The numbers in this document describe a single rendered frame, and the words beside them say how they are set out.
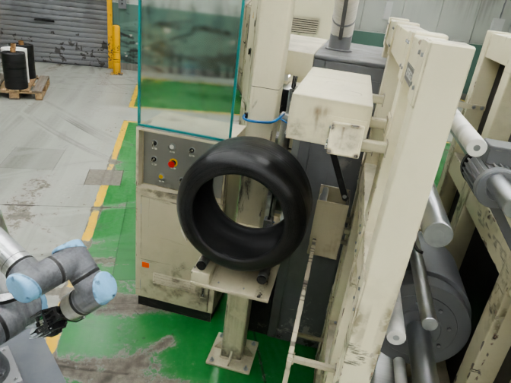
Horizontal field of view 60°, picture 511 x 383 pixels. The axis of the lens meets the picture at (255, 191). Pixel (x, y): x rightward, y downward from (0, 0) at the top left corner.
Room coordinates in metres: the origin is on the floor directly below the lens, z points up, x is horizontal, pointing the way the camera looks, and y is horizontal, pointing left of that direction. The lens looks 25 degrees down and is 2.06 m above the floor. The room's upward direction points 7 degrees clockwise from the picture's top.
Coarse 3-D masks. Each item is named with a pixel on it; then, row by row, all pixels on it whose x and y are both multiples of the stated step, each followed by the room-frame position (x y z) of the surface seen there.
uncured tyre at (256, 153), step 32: (224, 160) 1.63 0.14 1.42; (256, 160) 1.62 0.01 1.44; (288, 160) 1.73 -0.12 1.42; (192, 192) 1.64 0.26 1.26; (288, 192) 1.58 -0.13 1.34; (192, 224) 1.64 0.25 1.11; (224, 224) 1.90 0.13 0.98; (288, 224) 1.57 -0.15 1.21; (224, 256) 1.62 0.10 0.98; (256, 256) 1.61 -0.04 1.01; (288, 256) 1.60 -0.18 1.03
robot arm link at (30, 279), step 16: (0, 240) 1.04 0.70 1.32; (0, 256) 1.00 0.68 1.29; (16, 256) 1.01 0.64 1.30; (32, 256) 1.03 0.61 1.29; (48, 256) 1.06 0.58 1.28; (16, 272) 0.97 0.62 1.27; (32, 272) 0.97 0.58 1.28; (48, 272) 0.99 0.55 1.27; (64, 272) 1.02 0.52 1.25; (16, 288) 0.94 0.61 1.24; (32, 288) 0.94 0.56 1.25; (48, 288) 0.98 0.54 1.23
